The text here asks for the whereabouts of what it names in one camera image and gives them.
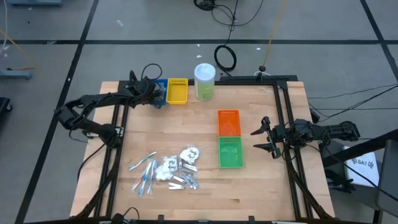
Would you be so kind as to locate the white green wipes canister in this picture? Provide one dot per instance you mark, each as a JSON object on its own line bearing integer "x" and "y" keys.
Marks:
{"x": 204, "y": 84}

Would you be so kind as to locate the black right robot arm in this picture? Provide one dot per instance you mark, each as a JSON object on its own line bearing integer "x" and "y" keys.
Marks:
{"x": 326, "y": 130}

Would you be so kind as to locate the black round knob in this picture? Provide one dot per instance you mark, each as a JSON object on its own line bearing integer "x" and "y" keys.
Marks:
{"x": 262, "y": 68}

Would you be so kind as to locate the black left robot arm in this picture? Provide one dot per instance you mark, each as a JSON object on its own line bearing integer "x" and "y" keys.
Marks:
{"x": 93, "y": 99}

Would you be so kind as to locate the grey flat plate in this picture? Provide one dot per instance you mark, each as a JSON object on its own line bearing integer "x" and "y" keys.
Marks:
{"x": 15, "y": 74}

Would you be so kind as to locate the black table-level camera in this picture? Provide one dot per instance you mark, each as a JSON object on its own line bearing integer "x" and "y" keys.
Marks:
{"x": 202, "y": 222}

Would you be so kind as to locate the green plastic basket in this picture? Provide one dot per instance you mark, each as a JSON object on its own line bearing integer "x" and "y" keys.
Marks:
{"x": 230, "y": 152}

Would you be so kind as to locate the black aluminium table frame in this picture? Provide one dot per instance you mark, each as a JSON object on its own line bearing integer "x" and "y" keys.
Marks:
{"x": 248, "y": 83}

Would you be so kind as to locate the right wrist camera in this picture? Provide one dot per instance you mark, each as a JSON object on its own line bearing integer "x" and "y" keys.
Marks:
{"x": 280, "y": 130}

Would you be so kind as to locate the white cardboard box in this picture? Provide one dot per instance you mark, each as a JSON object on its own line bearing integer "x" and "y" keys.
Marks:
{"x": 362, "y": 168}

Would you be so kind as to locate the black table clamp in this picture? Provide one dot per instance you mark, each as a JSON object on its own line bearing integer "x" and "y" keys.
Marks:
{"x": 251, "y": 219}
{"x": 160, "y": 218}

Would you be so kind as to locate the black diagonal beam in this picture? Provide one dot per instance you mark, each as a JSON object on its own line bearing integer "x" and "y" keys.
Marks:
{"x": 357, "y": 149}

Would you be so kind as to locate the yellow plastic basket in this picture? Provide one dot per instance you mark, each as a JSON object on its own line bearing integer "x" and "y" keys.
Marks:
{"x": 177, "y": 91}

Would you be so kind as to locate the blue bagged toothbrush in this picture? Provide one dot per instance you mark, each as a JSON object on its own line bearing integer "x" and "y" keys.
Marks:
{"x": 151, "y": 177}
{"x": 145, "y": 179}

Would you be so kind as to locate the blue plastic basket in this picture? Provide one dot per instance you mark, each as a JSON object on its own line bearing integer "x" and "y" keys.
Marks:
{"x": 164, "y": 84}

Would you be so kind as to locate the small black box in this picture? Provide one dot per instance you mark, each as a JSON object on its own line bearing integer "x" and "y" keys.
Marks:
{"x": 315, "y": 115}

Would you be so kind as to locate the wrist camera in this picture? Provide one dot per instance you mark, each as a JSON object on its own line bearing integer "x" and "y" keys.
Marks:
{"x": 280, "y": 130}
{"x": 147, "y": 86}

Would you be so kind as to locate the orange plastic basket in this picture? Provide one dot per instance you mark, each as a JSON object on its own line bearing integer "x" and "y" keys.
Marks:
{"x": 229, "y": 123}

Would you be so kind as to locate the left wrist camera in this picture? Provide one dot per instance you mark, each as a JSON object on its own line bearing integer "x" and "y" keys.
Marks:
{"x": 147, "y": 86}

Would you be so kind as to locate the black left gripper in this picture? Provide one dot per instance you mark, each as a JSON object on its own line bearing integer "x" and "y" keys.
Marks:
{"x": 136, "y": 95}

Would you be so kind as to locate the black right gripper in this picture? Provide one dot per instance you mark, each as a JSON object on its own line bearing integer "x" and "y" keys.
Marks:
{"x": 276, "y": 152}

